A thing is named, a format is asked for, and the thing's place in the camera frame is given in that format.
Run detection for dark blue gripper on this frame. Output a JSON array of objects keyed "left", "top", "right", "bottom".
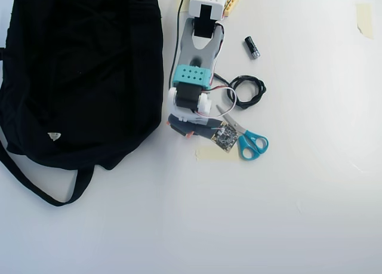
[{"left": 167, "top": 113, "right": 227, "bottom": 139}]

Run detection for thin black power cable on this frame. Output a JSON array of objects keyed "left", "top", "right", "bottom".
[{"left": 169, "top": 0, "right": 187, "bottom": 87}]

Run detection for black fabric bag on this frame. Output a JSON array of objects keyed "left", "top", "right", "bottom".
[{"left": 0, "top": 0, "right": 165, "bottom": 208}]

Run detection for blue handled scissors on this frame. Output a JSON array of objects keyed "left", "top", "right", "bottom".
[{"left": 215, "top": 104, "right": 269, "bottom": 161}]

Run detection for small black flashlight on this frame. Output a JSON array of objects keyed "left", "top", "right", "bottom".
[{"left": 244, "top": 36, "right": 261, "bottom": 61}]

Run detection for black braided USB cable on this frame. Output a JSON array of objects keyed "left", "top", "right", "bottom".
[{"left": 214, "top": 72, "right": 267, "bottom": 110}]

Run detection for white red servo wire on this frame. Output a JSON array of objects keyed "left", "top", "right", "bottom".
[{"left": 204, "top": 85, "right": 238, "bottom": 118}]

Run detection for long beige masking tape strip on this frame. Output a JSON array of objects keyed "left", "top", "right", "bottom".
[{"left": 195, "top": 145, "right": 240, "bottom": 162}]

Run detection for green camera circuit board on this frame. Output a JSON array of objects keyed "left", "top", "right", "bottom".
[{"left": 211, "top": 124, "right": 240, "bottom": 153}]

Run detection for torn beige masking tape piece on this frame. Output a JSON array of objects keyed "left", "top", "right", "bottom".
[{"left": 356, "top": 3, "right": 375, "bottom": 39}]

